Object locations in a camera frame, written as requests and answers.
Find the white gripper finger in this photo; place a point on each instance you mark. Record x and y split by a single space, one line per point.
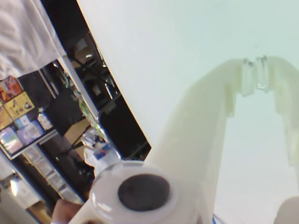
191 140
289 93

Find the person hand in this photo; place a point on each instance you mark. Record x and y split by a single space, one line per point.
69 211

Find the dark brown glossy cabinet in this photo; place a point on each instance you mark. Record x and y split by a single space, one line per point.
126 130

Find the white blue plastic bag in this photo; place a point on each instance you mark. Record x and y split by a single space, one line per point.
102 154

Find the tan wooden desk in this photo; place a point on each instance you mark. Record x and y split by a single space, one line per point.
77 131

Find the clear plastic drawer unit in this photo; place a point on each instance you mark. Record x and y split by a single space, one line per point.
50 172

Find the purple box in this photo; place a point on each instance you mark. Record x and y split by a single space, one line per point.
29 134

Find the white framed display shelf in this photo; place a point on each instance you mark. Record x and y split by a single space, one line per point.
35 79

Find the yellow box with black print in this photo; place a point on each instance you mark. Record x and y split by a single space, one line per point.
18 106

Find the pastel blue box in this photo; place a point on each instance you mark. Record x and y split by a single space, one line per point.
10 140

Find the white cabinet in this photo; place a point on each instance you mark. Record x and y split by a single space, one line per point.
11 207

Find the person white shirt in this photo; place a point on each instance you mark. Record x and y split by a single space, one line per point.
23 30

